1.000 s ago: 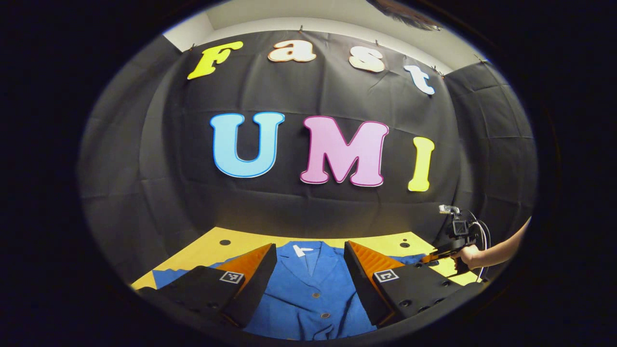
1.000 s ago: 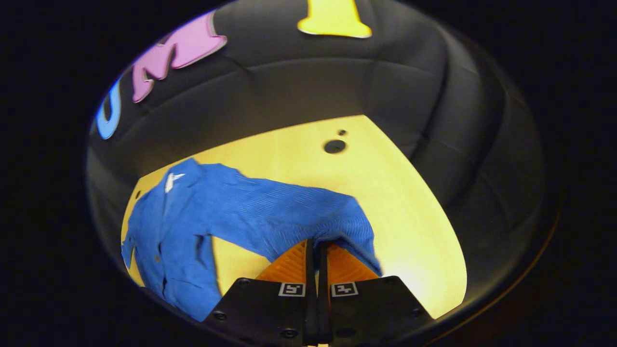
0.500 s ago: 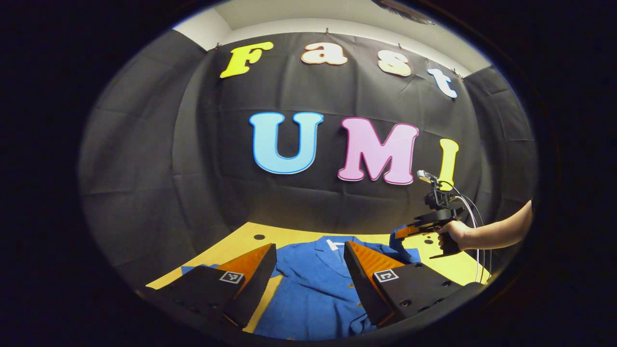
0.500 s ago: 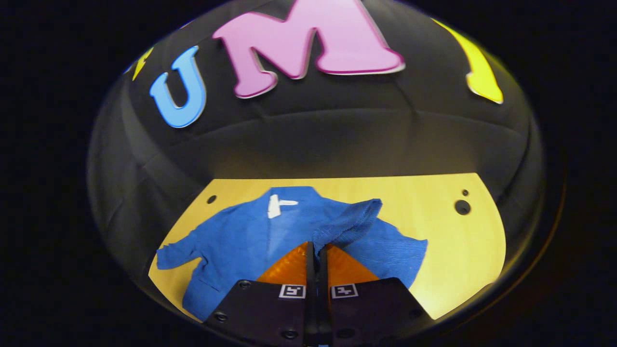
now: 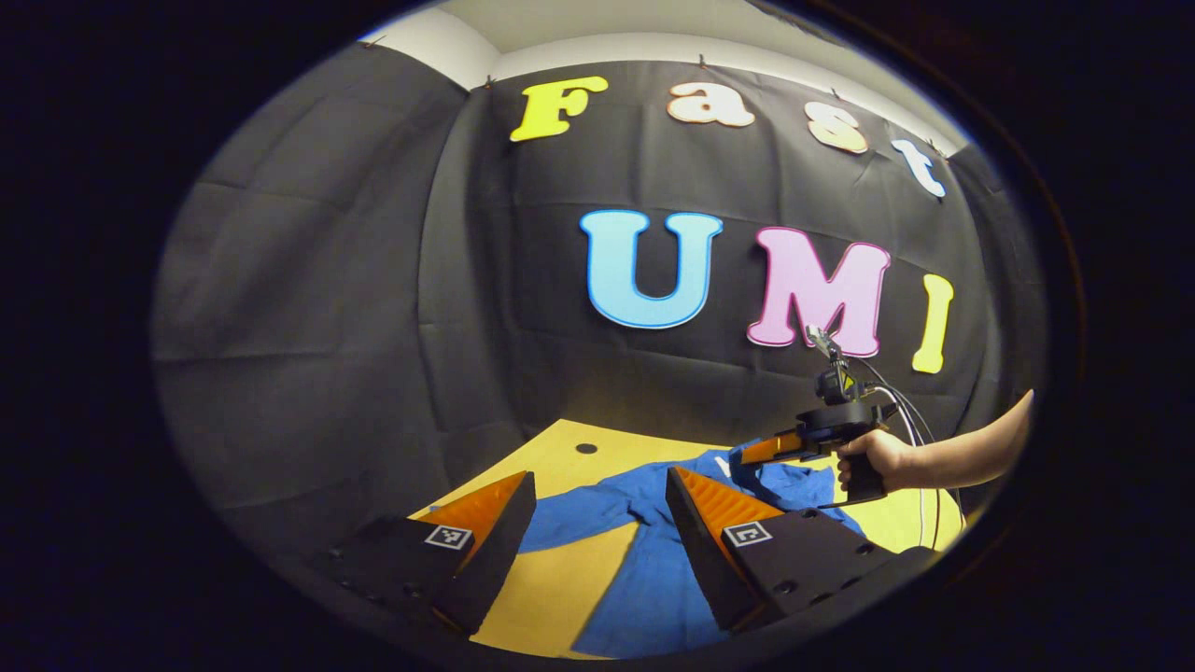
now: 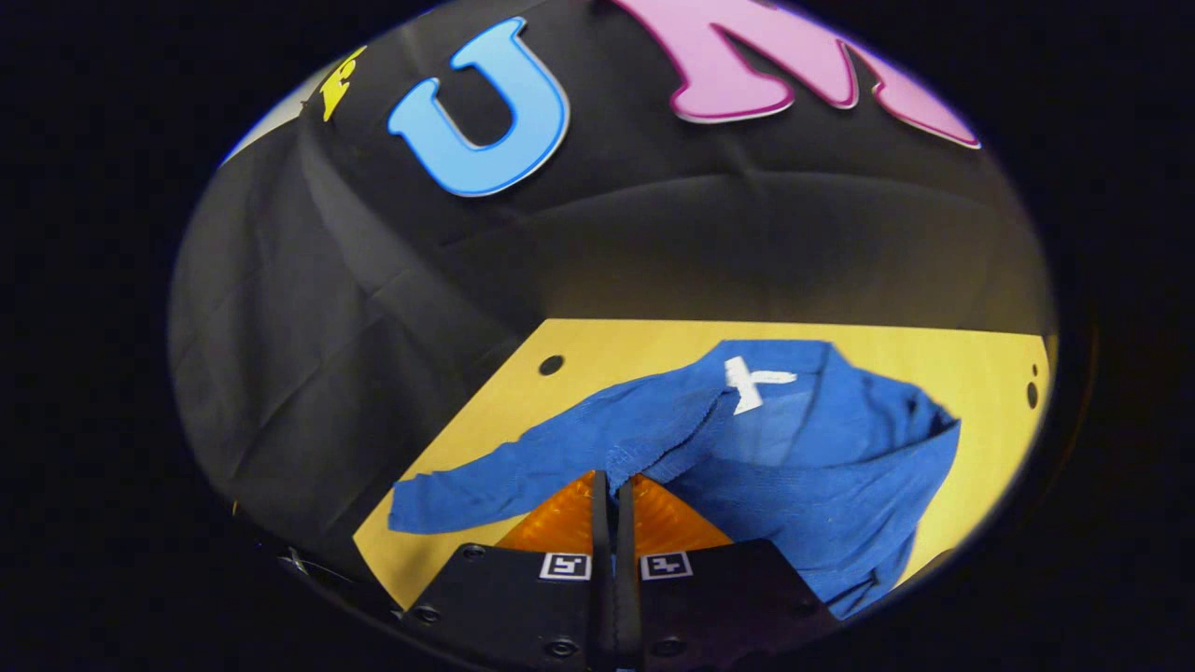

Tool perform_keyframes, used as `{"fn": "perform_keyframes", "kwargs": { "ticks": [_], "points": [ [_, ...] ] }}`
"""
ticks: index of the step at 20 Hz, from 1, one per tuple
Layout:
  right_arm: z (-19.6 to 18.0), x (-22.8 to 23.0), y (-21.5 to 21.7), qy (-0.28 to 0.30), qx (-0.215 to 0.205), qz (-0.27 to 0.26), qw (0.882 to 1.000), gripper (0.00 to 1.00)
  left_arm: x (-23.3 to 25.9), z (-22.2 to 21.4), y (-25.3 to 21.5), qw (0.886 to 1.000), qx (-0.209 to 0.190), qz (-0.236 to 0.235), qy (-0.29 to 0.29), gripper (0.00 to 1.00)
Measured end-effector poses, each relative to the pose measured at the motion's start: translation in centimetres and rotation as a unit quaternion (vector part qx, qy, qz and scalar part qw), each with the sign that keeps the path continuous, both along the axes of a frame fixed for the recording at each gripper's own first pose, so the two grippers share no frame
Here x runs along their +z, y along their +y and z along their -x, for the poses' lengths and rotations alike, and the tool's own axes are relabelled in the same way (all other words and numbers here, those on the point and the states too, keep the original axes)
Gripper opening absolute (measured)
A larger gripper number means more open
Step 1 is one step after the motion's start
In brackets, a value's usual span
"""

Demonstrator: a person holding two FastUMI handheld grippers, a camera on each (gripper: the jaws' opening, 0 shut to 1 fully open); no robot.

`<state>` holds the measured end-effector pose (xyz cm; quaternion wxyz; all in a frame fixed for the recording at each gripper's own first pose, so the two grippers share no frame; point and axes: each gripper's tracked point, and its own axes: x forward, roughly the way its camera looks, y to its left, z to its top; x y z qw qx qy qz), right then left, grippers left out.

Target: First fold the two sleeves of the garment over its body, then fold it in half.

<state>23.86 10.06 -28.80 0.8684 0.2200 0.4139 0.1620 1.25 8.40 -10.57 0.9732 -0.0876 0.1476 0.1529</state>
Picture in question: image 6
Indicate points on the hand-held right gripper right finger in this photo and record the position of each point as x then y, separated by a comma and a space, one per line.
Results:
625, 560

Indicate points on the black backdrop cloth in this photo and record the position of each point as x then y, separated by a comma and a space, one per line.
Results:
373, 308

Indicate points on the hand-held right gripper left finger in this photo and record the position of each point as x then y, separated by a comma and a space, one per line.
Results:
600, 560

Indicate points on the blue knitted button cardigan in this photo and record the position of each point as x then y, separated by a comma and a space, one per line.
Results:
803, 485

